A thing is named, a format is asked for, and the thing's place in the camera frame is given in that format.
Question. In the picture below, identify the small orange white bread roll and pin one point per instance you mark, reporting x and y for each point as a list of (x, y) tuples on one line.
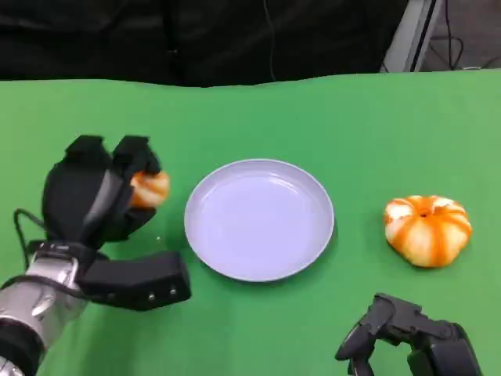
[(154, 190)]

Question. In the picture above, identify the green table cloth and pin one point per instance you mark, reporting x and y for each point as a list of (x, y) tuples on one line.
[(274, 117)]

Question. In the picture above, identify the lilac plate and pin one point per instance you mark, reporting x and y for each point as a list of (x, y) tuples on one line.
[(258, 219)]

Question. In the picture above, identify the black curtain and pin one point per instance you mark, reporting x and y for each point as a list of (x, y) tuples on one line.
[(156, 39)]

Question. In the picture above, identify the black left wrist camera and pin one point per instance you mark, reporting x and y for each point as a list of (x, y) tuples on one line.
[(137, 278)]

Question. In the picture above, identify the grey metal frame leg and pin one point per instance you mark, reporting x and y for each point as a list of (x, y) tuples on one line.
[(411, 35)]

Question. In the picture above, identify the pumpkin-shaped orange bread roll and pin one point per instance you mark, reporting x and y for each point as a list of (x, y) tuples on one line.
[(426, 231)]

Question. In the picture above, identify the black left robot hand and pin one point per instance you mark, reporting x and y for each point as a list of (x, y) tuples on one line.
[(74, 196)]

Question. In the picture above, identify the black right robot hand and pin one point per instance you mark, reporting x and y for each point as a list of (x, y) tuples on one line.
[(438, 344)]

